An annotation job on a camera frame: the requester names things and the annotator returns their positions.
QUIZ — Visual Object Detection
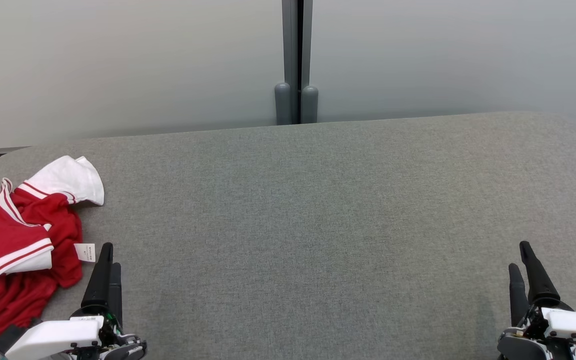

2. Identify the red jersey with paper tag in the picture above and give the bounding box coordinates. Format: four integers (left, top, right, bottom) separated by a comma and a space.
0, 155, 105, 291

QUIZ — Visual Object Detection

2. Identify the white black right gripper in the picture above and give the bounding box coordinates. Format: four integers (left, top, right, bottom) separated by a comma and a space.
497, 240, 576, 360

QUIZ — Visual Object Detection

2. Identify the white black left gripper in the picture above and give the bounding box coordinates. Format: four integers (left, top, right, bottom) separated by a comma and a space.
4, 242, 148, 360

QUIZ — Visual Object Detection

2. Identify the grey rounded partition foot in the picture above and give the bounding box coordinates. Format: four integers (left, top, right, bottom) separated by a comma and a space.
300, 85, 319, 124
274, 82, 293, 126

